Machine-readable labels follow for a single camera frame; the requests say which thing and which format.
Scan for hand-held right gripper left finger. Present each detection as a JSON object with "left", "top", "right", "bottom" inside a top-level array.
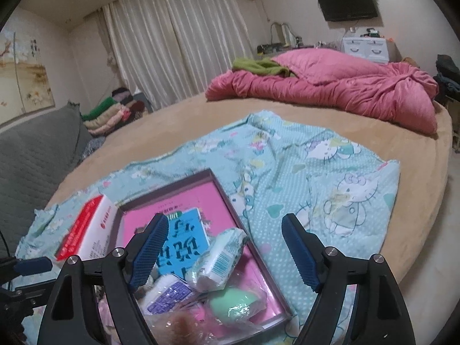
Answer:
[{"left": 36, "top": 213, "right": 169, "bottom": 345}]

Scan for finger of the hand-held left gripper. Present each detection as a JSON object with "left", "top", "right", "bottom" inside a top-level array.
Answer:
[
  {"left": 0, "top": 255, "right": 53, "bottom": 277},
  {"left": 7, "top": 281, "right": 49, "bottom": 297}
]

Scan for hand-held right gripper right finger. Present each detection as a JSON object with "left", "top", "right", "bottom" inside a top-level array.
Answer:
[{"left": 281, "top": 214, "right": 412, "bottom": 345}]

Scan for white purple wipes packet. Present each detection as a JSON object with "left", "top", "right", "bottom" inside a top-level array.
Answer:
[{"left": 141, "top": 274, "right": 199, "bottom": 316}]

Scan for green leaf tissue pack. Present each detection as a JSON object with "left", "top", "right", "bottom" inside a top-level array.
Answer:
[{"left": 185, "top": 227, "right": 249, "bottom": 292}]

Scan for pink shallow box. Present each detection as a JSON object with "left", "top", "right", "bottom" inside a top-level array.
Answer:
[{"left": 117, "top": 168, "right": 292, "bottom": 331}]

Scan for clear bag with brown item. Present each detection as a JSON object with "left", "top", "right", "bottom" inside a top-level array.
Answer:
[{"left": 158, "top": 311, "right": 252, "bottom": 345}]

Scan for green sponge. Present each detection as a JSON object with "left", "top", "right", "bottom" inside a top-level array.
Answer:
[{"left": 208, "top": 285, "right": 269, "bottom": 326}]

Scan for red tissue box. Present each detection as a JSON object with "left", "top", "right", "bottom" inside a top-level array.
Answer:
[{"left": 54, "top": 194, "right": 120, "bottom": 264}]

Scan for blue cartoon cat blanket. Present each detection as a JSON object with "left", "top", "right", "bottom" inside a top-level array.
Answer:
[{"left": 18, "top": 111, "right": 401, "bottom": 345}]

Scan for dark patterned cloth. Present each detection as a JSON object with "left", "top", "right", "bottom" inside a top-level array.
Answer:
[{"left": 81, "top": 137, "right": 106, "bottom": 161}]

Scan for pile of folded clothes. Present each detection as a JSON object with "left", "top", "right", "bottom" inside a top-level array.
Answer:
[{"left": 81, "top": 88, "right": 148, "bottom": 137}]

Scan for pink quilt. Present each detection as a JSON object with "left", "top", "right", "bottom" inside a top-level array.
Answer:
[{"left": 205, "top": 57, "right": 440, "bottom": 136}]

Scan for pink pillow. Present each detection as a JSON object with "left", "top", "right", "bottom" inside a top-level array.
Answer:
[{"left": 271, "top": 48, "right": 390, "bottom": 86}]

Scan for green cloth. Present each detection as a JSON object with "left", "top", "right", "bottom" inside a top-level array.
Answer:
[{"left": 232, "top": 57, "right": 298, "bottom": 78}]

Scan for white curtains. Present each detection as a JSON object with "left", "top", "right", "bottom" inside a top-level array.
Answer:
[{"left": 102, "top": 0, "right": 254, "bottom": 113}]

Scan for white drawer cabinet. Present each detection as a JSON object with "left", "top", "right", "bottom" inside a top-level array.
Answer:
[{"left": 341, "top": 37, "right": 391, "bottom": 65}]

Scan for curved mirror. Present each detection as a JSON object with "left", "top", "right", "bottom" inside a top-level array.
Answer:
[{"left": 269, "top": 22, "right": 294, "bottom": 46}]

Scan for dark clothes pile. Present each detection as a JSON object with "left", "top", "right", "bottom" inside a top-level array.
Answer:
[{"left": 434, "top": 54, "right": 460, "bottom": 102}]

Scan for wall painting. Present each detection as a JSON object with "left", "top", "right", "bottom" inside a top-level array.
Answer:
[{"left": 0, "top": 30, "right": 55, "bottom": 116}]

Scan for black wall television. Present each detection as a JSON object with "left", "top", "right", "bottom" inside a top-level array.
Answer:
[{"left": 314, "top": 0, "right": 380, "bottom": 22}]

